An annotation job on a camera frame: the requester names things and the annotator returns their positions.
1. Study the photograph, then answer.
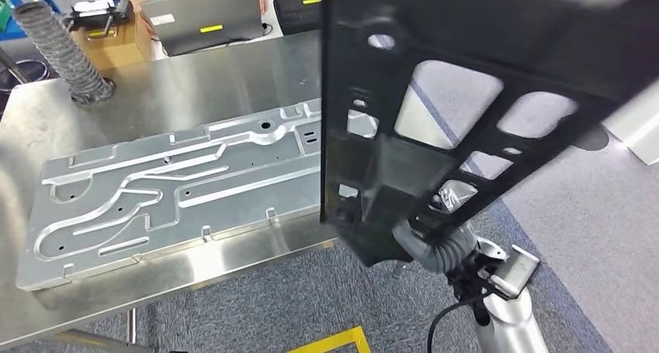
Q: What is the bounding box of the steel pole round base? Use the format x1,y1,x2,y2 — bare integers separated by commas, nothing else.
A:
0,47,50,92

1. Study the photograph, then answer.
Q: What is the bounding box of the black handheld device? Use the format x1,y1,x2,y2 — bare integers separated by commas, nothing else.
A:
64,0,135,37

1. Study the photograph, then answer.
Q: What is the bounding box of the grey machined metal plate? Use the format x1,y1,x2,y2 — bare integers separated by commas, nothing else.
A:
15,98,323,292

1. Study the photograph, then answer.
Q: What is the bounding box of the blue metal cart frame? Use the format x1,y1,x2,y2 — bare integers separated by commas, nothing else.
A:
0,0,124,41

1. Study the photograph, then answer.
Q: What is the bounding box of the black stanchion post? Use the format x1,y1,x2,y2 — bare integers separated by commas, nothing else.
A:
574,126,610,152

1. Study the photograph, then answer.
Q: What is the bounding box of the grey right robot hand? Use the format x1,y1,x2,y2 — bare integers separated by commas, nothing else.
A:
392,179,479,272

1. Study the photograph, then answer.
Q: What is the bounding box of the dark metal cylinder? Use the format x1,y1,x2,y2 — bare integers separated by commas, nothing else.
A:
11,1,117,107

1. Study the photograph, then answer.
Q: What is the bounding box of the black carrying case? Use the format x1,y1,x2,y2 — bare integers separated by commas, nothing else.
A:
273,0,324,36

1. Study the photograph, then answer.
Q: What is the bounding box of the stainless steel workbench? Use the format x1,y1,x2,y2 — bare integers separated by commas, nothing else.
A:
0,30,341,353

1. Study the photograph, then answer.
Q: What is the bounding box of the grey laptop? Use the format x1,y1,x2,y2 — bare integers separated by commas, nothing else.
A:
140,0,264,57

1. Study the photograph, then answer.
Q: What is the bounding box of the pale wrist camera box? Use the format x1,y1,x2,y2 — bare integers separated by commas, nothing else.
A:
489,243,541,300

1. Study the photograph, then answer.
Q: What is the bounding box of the brown cardboard box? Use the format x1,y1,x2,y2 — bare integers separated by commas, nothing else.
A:
71,12,153,74

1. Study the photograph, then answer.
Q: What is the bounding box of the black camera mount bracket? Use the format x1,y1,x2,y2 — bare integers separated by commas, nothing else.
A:
448,253,508,310

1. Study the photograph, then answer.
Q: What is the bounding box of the black plastic panel part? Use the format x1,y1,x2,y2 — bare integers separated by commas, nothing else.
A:
319,0,659,268

